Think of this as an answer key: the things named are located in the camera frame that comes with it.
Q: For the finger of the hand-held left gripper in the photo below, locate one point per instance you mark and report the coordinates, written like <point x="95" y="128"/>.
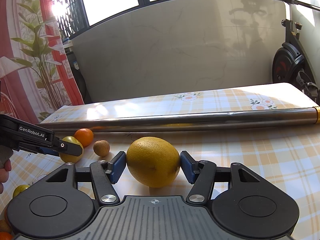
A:
<point x="48" y="152"/>
<point x="70" y="148"/>

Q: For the person's left hand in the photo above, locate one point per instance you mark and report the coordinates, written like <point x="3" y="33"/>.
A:
<point x="3" y="173"/>

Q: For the black exercise bike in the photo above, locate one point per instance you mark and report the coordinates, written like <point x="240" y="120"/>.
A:
<point x="287" y="65"/>

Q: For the printed wall tapestry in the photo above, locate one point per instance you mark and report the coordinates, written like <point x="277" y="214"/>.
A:
<point x="30" y="55"/>

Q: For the large yellow grapefruit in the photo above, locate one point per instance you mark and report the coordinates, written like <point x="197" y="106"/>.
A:
<point x="153" y="163"/>

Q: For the green-yellow orange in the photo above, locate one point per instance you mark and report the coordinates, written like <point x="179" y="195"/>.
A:
<point x="71" y="140"/>
<point x="21" y="189"/>

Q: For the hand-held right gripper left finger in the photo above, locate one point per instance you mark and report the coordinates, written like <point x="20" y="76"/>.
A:
<point x="118" y="166"/>

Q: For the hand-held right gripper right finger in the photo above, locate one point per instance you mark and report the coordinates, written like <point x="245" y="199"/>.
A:
<point x="186" y="166"/>

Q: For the small brown round fruit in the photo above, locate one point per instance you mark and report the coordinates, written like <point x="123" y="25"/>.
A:
<point x="101" y="147"/>
<point x="3" y="226"/>

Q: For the silver metal tube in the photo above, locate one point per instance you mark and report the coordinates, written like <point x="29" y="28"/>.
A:
<point x="200" y="120"/>

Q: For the plaid floral tablecloth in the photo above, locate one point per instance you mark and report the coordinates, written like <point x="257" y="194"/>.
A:
<point x="262" y="155"/>

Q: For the black wheel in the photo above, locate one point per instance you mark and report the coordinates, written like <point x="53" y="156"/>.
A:
<point x="80" y="82"/>

